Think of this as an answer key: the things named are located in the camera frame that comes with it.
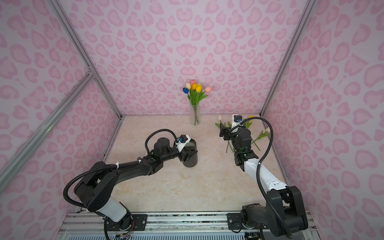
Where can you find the bunch of artificial tulips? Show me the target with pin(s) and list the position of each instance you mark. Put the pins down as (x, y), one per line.
(244, 141)

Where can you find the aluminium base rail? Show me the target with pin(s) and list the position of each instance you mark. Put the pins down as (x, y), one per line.
(163, 226)

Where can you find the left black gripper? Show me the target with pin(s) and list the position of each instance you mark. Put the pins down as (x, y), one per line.
(186, 157)

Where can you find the aluminium frame diagonal bar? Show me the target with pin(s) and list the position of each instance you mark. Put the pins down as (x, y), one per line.
(19, 160)

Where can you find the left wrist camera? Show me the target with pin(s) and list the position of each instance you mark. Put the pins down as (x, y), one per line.
(182, 141)

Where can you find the black cone vase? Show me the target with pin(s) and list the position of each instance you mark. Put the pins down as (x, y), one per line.
(192, 145)

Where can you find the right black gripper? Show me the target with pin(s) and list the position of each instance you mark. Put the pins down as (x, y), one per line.
(224, 130)

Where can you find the light pink tulip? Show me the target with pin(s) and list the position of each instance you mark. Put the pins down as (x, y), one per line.
(204, 94)

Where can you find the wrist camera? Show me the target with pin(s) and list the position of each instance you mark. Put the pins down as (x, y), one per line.
(236, 122)
(182, 141)

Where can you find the right corner aluminium post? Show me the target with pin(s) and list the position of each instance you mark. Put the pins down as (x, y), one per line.
(308, 11)

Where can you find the left corner aluminium post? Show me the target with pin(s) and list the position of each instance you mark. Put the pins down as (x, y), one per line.
(76, 41)

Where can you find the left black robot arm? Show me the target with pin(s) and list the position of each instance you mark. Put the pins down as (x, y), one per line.
(93, 189)

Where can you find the clear glass vase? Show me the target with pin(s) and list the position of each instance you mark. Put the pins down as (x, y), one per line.
(195, 114)

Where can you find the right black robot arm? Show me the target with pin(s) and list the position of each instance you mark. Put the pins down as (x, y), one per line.
(284, 213)

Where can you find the corner aluminium post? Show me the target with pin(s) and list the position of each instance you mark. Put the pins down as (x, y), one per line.
(308, 11)
(76, 41)

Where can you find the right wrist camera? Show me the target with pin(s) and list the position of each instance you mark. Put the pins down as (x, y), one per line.
(236, 122)

